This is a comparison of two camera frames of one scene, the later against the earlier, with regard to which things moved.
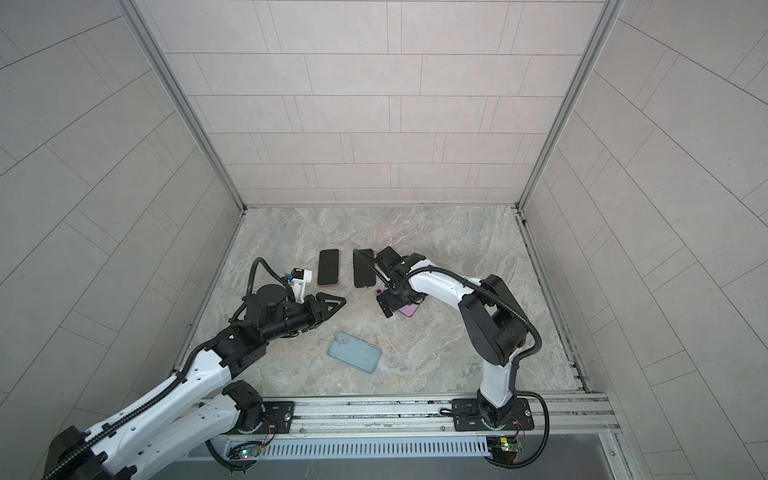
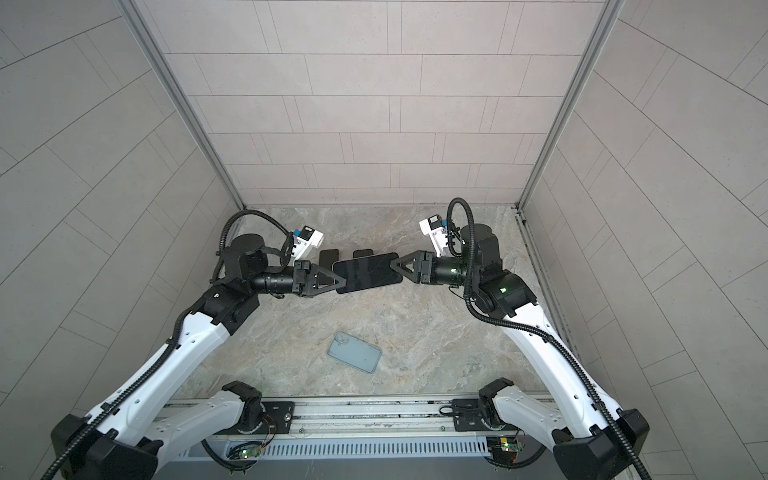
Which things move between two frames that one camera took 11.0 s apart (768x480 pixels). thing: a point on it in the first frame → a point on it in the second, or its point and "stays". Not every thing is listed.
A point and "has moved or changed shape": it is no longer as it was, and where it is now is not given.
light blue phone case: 354,351 stays
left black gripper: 316,312 → 304,280
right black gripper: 416,298 → 427,270
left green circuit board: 250,452 stays
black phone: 390,302 has moved or changed shape
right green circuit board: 510,446 stays
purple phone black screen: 328,267 stays
